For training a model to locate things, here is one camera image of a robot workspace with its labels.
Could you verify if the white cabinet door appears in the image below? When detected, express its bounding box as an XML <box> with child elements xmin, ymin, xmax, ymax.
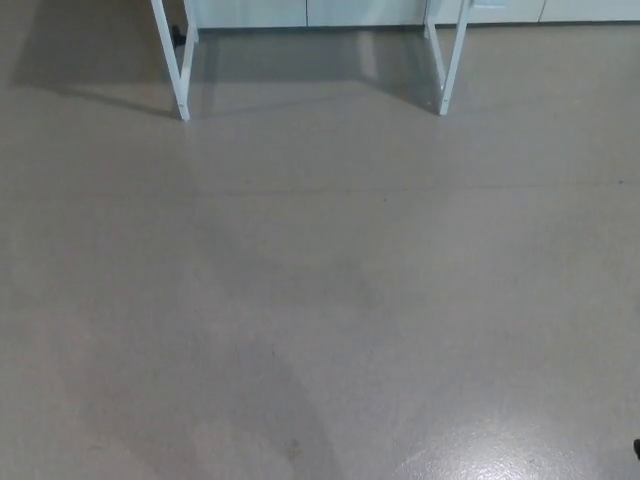
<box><xmin>167</xmin><ymin>0</ymin><xmax>309</xmax><ymax>30</ymax></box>
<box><xmin>305</xmin><ymin>0</ymin><xmax>542</xmax><ymax>27</ymax></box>
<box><xmin>538</xmin><ymin>0</ymin><xmax>640</xmax><ymax>24</ymax></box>

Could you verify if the white table leg frame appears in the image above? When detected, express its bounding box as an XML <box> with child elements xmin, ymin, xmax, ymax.
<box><xmin>423</xmin><ymin>0</ymin><xmax>472</xmax><ymax>117</ymax></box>
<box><xmin>151</xmin><ymin>0</ymin><xmax>200</xmax><ymax>122</ymax></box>

